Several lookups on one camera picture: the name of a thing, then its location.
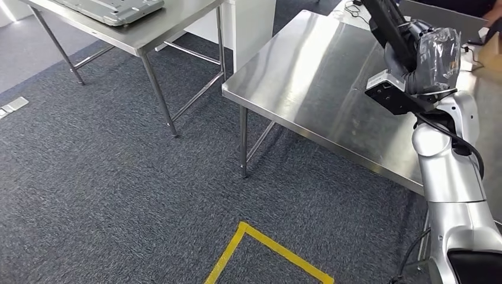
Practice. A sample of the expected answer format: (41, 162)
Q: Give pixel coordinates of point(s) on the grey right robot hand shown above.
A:
(435, 62)

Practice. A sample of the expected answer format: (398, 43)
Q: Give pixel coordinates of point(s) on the long black plastic car part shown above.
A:
(386, 23)

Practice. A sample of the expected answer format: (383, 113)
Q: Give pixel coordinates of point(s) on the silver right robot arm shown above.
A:
(451, 176)

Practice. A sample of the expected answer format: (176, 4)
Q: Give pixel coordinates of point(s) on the steel workbench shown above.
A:
(313, 78)

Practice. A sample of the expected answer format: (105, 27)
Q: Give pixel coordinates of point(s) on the grey metal panel part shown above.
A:
(113, 11)

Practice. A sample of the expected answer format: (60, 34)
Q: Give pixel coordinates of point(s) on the brown cardboard box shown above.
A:
(492, 55)

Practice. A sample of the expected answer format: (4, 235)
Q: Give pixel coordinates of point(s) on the white cabinet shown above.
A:
(255, 31)

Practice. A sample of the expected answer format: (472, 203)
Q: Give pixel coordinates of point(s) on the steel table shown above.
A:
(157, 31)

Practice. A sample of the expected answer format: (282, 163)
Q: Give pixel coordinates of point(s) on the white floor outlet plate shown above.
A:
(15, 105)

